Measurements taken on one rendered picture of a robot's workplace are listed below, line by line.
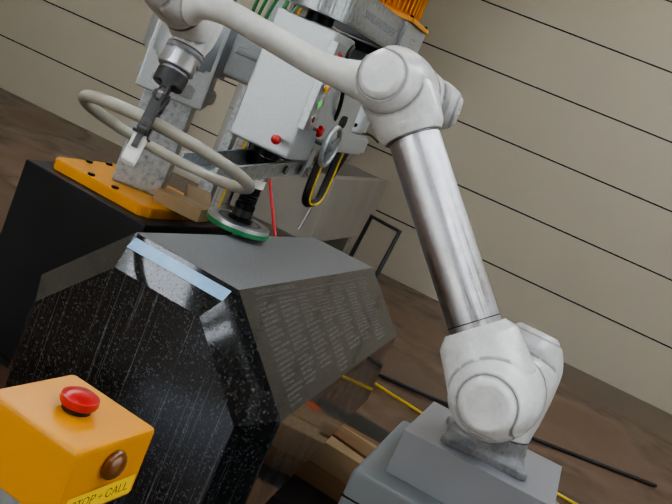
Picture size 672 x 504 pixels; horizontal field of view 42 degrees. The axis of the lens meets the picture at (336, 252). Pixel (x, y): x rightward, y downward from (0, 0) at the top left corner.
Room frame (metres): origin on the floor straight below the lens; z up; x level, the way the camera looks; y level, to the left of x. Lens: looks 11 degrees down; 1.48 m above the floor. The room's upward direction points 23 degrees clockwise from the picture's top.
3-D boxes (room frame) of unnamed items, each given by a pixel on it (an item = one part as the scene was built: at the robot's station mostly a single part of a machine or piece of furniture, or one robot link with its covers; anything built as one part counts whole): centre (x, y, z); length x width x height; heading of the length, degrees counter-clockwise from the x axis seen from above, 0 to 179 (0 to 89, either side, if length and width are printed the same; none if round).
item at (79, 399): (0.80, 0.17, 1.09); 0.04 x 0.04 x 0.02
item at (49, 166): (3.35, 0.81, 0.37); 0.66 x 0.66 x 0.74; 68
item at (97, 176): (3.35, 0.81, 0.76); 0.49 x 0.49 x 0.05; 68
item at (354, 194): (6.26, 0.31, 0.43); 1.30 x 0.62 x 0.86; 165
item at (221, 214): (2.83, 0.33, 0.91); 0.21 x 0.21 x 0.01
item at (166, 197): (3.21, 0.60, 0.81); 0.20 x 0.10 x 0.05; 76
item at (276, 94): (2.91, 0.31, 1.37); 0.36 x 0.22 x 0.45; 166
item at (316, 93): (2.74, 0.24, 1.42); 0.08 x 0.03 x 0.28; 166
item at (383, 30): (3.17, 0.25, 1.66); 0.96 x 0.25 x 0.17; 166
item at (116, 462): (0.78, 0.12, 1.05); 0.03 x 0.02 x 0.03; 158
